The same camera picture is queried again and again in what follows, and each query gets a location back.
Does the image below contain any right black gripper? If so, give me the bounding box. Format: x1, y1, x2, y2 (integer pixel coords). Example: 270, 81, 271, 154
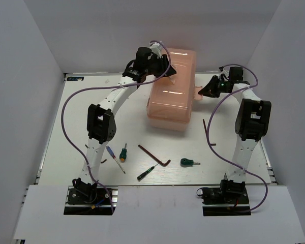
199, 75, 229, 98

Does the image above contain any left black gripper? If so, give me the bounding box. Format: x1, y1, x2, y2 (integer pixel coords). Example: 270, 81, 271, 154
145, 54, 177, 77

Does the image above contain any pink plastic toolbox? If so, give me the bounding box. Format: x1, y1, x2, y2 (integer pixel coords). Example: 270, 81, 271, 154
147, 48, 203, 131

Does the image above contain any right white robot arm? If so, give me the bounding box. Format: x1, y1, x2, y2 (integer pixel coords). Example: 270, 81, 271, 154
198, 64, 271, 203

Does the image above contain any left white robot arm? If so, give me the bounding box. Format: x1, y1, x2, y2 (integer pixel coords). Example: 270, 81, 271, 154
70, 41, 176, 203

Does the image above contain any large dark hex key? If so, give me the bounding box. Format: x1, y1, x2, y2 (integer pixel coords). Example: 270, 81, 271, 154
138, 144, 171, 167

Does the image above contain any left blue table label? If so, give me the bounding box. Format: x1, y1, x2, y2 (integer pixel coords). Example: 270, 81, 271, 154
67, 77, 84, 81

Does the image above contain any green orange stubby screwdriver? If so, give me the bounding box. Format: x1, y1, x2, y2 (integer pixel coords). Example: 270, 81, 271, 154
119, 143, 127, 163

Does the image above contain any black green precision screwdriver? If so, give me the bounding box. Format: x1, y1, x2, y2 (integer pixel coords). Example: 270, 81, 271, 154
137, 164, 158, 181

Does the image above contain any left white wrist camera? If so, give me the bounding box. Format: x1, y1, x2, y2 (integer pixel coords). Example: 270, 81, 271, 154
149, 41, 164, 58

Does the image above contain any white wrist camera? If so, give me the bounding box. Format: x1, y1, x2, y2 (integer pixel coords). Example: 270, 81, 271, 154
149, 41, 164, 58
218, 66, 229, 81

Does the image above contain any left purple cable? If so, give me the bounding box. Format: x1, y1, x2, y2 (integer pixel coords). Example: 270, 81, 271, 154
60, 39, 172, 214

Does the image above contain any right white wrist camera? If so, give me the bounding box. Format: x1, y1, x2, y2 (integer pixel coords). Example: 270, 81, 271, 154
218, 66, 229, 81

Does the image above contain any blue handled screwdriver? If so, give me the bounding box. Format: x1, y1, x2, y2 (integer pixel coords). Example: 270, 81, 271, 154
106, 146, 126, 174

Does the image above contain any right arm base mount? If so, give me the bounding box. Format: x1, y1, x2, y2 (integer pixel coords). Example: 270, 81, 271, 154
196, 179, 251, 217

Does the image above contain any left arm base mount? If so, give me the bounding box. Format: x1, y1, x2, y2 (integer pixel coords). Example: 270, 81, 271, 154
64, 178, 118, 216

